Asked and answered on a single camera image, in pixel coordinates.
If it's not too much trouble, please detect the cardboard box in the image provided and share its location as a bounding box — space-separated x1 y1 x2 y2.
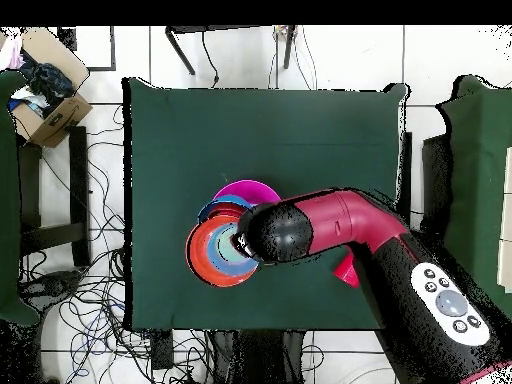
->
8 26 94 149

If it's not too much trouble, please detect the small blue bowl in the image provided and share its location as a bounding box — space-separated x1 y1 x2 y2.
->
205 221 261 278

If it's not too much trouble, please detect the black pedestal leg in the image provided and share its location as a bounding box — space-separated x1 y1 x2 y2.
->
21 269 83 309

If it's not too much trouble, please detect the large blue bowl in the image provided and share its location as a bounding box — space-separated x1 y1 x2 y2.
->
197 194 255 225

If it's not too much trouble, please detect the black bench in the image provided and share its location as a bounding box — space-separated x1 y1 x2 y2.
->
17 125 92 268

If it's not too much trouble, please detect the tangle of floor cables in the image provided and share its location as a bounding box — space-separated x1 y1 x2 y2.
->
17 103 213 384

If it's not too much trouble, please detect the black metal table frame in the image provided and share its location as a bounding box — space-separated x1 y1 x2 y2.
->
164 24 299 77

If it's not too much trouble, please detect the green cloth covered table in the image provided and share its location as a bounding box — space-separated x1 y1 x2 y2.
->
0 69 41 327
433 74 512 317

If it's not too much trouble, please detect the large pink bowl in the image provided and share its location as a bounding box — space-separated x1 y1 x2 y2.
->
212 179 282 207

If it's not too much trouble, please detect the black box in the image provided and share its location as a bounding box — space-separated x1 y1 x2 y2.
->
422 133 453 233

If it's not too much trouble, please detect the dark green tablecloth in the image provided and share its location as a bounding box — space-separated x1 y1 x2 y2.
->
121 76 410 333

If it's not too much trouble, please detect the dark clothes bundle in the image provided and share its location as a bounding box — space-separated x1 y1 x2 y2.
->
17 49 76 118

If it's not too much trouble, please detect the large orange bowl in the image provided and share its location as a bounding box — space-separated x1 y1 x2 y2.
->
185 213 261 288

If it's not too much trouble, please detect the beige board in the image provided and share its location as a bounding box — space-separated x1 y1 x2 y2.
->
496 146 512 294

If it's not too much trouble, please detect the black power strip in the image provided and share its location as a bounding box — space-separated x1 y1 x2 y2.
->
150 329 175 371

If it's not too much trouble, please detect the red cup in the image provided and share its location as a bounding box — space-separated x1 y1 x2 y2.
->
332 251 361 289

